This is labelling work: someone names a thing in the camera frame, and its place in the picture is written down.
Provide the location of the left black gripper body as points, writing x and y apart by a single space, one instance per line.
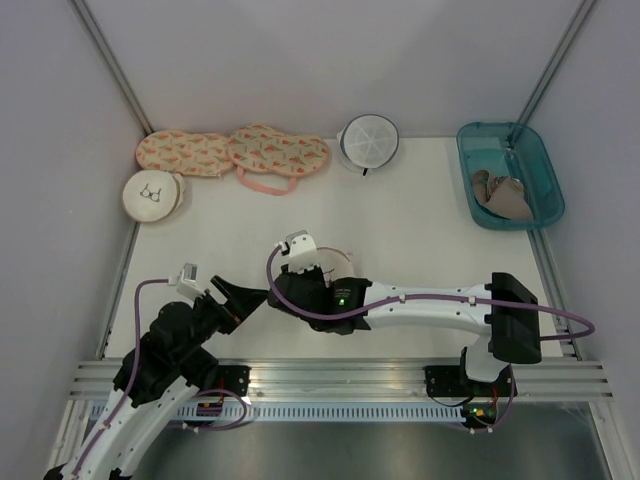
211 316

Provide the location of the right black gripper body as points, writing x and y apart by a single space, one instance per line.
313 276

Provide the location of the beige round laundry bag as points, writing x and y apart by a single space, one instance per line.
335 264

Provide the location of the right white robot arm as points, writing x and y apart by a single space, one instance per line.
502 314

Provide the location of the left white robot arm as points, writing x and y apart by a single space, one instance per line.
167 367

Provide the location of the beige glasses-print laundry bag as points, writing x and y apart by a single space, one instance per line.
153 195

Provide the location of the floral bra bag left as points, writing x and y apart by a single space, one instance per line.
187 154

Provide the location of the white mesh laundry bag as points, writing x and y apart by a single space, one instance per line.
368 142

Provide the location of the beige bra in bin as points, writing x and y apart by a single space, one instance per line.
503 196

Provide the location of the teal plastic bin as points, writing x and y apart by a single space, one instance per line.
516 150

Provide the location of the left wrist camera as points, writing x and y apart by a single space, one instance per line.
185 282

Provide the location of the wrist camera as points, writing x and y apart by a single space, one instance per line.
185 282
300 251

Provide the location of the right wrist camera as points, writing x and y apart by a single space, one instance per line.
300 251

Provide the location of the aluminium mounting rail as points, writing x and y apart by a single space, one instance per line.
553 380

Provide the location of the white slotted cable duct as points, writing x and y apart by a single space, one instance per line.
323 412

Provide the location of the floral bra bag pink handle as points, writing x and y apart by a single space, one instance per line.
262 150

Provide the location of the left frame post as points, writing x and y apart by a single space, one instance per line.
101 44

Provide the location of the frame post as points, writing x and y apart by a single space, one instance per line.
101 44
577 23

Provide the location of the right frame post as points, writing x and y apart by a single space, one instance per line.
577 23

